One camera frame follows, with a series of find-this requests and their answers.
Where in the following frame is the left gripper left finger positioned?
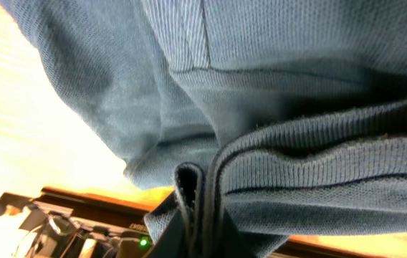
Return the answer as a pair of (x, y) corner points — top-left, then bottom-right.
(144, 193), (188, 258)

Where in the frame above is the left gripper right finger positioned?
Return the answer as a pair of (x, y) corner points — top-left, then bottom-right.
(217, 212), (256, 258)

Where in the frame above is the blue t-shirt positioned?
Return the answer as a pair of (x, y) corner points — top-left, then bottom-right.
(1, 0), (407, 257)

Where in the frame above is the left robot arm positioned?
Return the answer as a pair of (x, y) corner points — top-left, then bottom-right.
(0, 192), (254, 257)

